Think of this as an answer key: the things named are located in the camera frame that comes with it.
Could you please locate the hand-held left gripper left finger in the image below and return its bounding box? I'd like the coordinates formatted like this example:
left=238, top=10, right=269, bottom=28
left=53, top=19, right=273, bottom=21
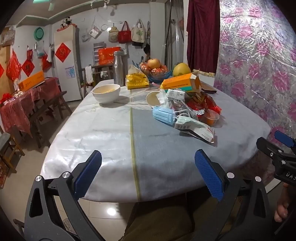
left=24, top=150, right=104, bottom=241

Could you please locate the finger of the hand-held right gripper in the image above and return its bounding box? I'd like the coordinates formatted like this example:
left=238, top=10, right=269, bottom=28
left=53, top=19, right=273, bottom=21
left=274, top=130, right=296, bottom=148
left=256, top=137, right=296, bottom=163

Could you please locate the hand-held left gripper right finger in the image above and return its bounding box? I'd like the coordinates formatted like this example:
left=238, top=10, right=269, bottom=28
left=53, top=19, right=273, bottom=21
left=194, top=149, right=271, bottom=241

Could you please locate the white snack packet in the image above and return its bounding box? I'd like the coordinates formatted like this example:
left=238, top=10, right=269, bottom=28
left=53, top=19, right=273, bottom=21
left=174, top=115, right=215, bottom=143

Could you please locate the red jelly cup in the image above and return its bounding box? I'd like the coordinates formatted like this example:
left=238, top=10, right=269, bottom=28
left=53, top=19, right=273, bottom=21
left=201, top=109, right=220, bottom=127

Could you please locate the white paper cup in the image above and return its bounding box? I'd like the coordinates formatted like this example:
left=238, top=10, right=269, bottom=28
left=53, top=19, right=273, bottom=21
left=146, top=91, right=162, bottom=108

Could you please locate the person's right hand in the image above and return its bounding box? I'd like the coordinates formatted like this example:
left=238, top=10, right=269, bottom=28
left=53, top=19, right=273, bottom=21
left=274, top=183, right=296, bottom=223

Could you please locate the grey white tasselled tablecloth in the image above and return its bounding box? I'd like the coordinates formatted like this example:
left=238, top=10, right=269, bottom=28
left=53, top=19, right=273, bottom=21
left=40, top=79, right=271, bottom=203

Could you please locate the red snack bag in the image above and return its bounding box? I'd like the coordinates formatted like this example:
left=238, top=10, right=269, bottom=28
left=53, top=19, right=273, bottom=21
left=186, top=94, right=221, bottom=116

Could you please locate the blue face mask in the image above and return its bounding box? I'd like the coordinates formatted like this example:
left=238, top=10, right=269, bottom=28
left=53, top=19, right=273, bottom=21
left=152, top=105, right=177, bottom=127

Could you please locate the dark wooden bench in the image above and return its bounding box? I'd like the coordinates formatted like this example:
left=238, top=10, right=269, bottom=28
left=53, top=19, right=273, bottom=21
left=31, top=91, right=73, bottom=149

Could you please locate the brown wallet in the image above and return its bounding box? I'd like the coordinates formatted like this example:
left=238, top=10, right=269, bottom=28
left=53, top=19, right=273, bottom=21
left=201, top=81, right=218, bottom=94

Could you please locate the floral pink purple sheet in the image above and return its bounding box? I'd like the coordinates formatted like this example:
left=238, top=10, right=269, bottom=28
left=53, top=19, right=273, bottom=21
left=213, top=0, right=296, bottom=144

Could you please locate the white ceramic bowl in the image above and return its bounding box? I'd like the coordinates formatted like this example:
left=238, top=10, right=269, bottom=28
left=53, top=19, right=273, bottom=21
left=92, top=84, right=121, bottom=104

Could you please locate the clear plastic wrapper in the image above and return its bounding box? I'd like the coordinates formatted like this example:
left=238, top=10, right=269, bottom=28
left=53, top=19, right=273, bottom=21
left=157, top=91, right=174, bottom=109

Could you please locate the small white carton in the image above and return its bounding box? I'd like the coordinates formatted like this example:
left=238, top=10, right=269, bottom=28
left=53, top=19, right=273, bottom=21
left=166, top=89, right=185, bottom=101

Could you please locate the white refrigerator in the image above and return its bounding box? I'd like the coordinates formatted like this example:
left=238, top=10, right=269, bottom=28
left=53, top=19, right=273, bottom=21
left=54, top=25, right=84, bottom=102

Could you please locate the side table with red cloth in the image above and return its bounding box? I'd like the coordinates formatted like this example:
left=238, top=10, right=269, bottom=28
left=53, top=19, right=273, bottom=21
left=0, top=77, right=61, bottom=137

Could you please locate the orange teal cardboard box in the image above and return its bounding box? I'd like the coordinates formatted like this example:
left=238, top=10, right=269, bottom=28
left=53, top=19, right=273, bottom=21
left=160, top=70, right=201, bottom=93

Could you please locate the wooden chair with white cloth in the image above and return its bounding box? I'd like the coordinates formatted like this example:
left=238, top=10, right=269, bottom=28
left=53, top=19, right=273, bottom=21
left=80, top=65, right=114, bottom=98

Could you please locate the yellow tissue pack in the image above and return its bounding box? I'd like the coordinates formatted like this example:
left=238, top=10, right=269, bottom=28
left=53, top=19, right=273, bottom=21
left=125, top=65, right=150, bottom=90

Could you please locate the yellow pomelo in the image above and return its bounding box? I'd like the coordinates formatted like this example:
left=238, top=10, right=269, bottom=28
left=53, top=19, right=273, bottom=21
left=173, top=63, right=192, bottom=77

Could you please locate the blue glass fruit bowl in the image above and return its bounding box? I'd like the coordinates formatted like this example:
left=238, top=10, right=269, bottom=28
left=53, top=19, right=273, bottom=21
left=139, top=62, right=176, bottom=84

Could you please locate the long orange cardboard box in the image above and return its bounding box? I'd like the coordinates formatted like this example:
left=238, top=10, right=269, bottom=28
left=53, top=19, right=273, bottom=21
left=18, top=71, right=45, bottom=91

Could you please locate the steel thermos flask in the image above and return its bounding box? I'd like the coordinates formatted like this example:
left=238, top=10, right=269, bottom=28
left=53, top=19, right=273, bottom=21
left=113, top=51, right=129, bottom=87

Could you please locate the red gift box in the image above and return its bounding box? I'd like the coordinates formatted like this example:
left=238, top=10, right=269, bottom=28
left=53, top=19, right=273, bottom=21
left=98, top=47, right=121, bottom=65

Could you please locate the red diamond paper poster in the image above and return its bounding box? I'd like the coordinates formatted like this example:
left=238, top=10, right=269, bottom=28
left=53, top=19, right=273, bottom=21
left=21, top=59, right=35, bottom=77
left=55, top=42, right=71, bottom=62

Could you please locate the yellow red apple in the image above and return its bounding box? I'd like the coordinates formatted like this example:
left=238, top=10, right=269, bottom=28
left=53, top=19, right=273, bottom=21
left=147, top=58, right=161, bottom=69

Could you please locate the dark red curtain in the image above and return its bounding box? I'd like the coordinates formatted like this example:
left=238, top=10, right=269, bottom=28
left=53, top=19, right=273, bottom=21
left=186, top=0, right=220, bottom=74

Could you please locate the red plastic bag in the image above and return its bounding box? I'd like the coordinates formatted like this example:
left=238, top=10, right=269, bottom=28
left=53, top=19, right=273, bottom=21
left=6, top=49, right=22, bottom=80

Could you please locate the beige hanging bag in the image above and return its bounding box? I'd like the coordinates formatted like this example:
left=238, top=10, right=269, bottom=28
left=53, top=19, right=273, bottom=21
left=108, top=23, right=119, bottom=42

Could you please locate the red tote bag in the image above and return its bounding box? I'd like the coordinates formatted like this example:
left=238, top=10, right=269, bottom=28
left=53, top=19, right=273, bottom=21
left=117, top=21, right=132, bottom=44

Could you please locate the white tote bag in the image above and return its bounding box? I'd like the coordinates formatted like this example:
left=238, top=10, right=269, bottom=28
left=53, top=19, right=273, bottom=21
left=131, top=20, right=147, bottom=43

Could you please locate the green plastic basin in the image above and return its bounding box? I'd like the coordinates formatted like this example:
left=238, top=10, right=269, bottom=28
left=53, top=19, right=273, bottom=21
left=34, top=27, right=45, bottom=40

